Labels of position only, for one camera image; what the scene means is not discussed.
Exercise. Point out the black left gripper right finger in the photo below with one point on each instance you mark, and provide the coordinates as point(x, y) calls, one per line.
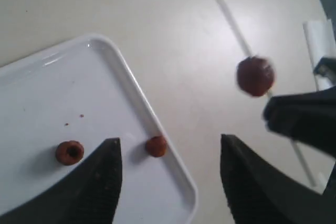
point(257, 192)

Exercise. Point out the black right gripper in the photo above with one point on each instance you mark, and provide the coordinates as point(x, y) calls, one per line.
point(310, 117)

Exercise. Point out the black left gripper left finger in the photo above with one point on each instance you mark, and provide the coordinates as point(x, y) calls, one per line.
point(89, 194)

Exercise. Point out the white rectangular plastic tray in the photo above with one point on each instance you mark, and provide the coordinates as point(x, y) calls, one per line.
point(83, 90)

